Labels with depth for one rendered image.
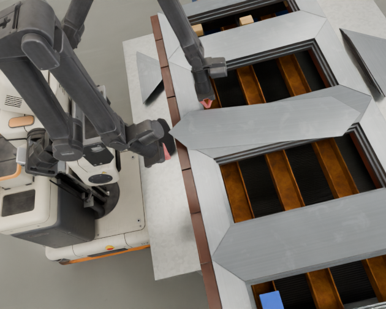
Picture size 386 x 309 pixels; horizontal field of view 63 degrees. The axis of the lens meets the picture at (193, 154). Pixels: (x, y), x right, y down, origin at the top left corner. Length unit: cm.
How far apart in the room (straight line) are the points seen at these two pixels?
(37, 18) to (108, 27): 257
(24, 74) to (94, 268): 162
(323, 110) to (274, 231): 52
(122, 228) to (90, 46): 180
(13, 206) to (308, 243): 116
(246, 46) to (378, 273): 104
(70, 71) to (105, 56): 226
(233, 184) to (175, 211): 27
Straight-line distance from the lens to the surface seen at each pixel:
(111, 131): 85
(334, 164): 143
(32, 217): 144
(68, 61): 66
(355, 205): 119
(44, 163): 99
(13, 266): 245
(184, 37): 110
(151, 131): 89
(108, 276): 212
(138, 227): 180
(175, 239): 132
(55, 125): 84
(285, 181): 136
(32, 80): 72
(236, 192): 134
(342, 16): 184
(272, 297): 107
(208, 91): 123
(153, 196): 138
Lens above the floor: 195
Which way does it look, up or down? 63 degrees down
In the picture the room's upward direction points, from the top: 19 degrees counter-clockwise
